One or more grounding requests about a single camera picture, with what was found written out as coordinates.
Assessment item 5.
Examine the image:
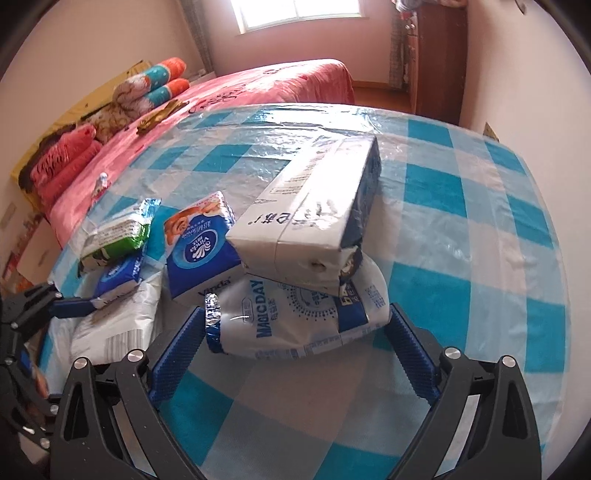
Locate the blue bear tissue pack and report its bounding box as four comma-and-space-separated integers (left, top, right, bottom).
164, 191, 244, 306

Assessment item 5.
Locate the blue orange tissue pack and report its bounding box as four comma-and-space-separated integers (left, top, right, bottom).
91, 255, 145, 309

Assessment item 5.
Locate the brown wooden cabinet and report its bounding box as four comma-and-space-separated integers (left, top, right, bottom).
409, 0, 469, 125

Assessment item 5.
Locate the window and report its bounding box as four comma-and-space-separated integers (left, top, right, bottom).
228, 0, 370, 35

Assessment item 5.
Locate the yellow headboard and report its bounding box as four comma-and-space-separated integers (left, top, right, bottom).
10, 59, 153, 208

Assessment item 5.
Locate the white cardboard box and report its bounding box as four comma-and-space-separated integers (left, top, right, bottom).
225, 134, 383, 298

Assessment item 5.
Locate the green tissue pack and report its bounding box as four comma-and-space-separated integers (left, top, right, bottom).
78, 198, 162, 274

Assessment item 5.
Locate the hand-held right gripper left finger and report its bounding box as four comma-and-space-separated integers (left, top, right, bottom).
50, 305, 208, 480

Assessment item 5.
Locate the beige floral pillow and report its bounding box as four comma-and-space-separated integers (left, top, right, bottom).
85, 104, 139, 143

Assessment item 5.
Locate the orange teal rolled quilt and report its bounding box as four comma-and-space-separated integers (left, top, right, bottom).
113, 58, 188, 100
139, 78, 191, 109

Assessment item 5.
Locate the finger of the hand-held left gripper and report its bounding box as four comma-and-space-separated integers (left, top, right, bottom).
0, 282, 95, 330
0, 355, 63, 450

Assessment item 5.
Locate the white blue foil bag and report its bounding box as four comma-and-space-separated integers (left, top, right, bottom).
203, 253, 392, 361

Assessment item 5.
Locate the blue checked plastic tablecloth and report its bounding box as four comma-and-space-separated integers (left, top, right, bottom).
46, 102, 571, 480

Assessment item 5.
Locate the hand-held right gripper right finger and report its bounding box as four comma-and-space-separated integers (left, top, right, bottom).
389, 302, 542, 480

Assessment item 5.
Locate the pink bed blanket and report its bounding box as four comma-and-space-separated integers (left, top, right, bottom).
44, 58, 356, 250

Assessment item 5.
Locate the brown crumpled cloth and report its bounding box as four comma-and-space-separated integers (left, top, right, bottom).
137, 98, 186, 136

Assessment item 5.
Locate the white plastic bag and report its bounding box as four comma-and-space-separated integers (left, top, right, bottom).
39, 279, 163, 393

